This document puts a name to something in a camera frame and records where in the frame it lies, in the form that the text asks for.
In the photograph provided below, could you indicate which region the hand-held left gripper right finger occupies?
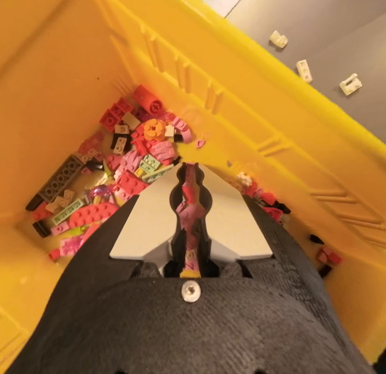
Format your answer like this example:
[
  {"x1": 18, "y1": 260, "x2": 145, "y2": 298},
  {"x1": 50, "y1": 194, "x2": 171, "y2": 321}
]
[{"x1": 193, "y1": 162, "x2": 274, "y2": 278}]

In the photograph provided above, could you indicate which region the yellow plastic bin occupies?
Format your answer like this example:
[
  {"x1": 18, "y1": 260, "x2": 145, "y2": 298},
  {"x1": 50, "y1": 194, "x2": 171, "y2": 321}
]
[{"x1": 0, "y1": 0, "x2": 386, "y2": 374}]

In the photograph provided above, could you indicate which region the cream toy brick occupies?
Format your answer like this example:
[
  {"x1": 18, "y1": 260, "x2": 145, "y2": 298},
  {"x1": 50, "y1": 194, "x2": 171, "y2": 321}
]
[
  {"x1": 339, "y1": 73, "x2": 362, "y2": 96},
  {"x1": 269, "y1": 30, "x2": 288, "y2": 49},
  {"x1": 296, "y1": 60, "x2": 313, "y2": 84}
]

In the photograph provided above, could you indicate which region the heap of toy bricks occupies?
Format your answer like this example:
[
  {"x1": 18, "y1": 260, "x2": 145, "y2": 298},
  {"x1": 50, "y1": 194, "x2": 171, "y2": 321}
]
[{"x1": 25, "y1": 84, "x2": 343, "y2": 278}]

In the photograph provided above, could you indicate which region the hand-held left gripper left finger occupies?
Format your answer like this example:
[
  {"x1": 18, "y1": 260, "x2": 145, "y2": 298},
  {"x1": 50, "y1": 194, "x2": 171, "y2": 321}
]
[{"x1": 109, "y1": 163, "x2": 187, "y2": 278}]

